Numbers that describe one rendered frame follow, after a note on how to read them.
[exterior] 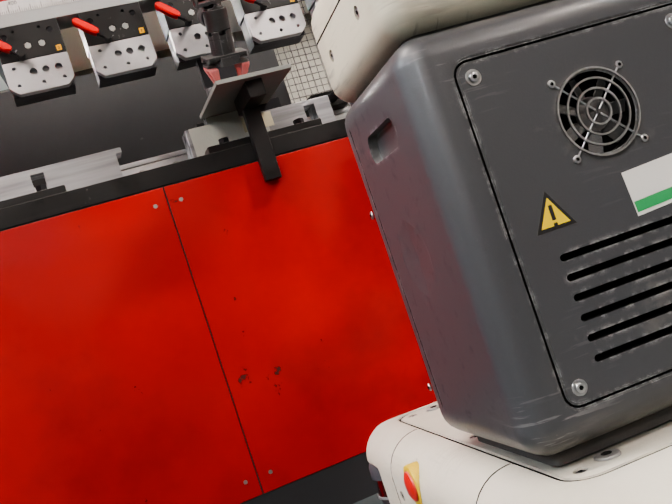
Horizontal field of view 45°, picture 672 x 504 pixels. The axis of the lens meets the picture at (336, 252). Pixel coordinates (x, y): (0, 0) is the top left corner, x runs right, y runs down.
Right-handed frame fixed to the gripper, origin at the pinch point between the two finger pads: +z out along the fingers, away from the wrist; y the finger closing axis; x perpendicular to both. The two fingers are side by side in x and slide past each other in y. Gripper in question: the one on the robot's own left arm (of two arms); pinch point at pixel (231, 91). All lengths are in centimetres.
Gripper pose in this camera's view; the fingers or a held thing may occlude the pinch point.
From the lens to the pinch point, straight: 200.2
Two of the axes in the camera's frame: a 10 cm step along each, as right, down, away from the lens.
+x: 4.0, 3.1, -8.6
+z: 1.6, 9.0, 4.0
